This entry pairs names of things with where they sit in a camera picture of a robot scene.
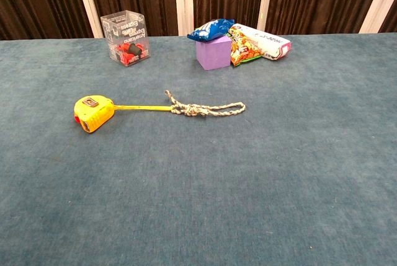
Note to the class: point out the yellow tape measure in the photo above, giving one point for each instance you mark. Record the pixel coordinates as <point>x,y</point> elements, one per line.
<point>93,114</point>

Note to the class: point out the purple foam cube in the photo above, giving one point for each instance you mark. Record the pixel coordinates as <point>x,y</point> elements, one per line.
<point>214,55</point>

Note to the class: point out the blue carpet table cover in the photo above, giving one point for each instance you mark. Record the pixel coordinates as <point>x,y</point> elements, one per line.
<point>198,185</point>

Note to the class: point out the orange and green snack bag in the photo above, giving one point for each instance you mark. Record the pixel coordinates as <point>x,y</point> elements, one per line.
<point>245,49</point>

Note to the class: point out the blue snack bag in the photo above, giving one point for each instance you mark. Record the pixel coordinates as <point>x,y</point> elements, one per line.
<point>207,32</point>

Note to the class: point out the red and black capsules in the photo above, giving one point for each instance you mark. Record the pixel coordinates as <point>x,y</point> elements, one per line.
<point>127,55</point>

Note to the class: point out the clear plastic box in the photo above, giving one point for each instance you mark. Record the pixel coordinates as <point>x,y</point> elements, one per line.
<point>124,30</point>

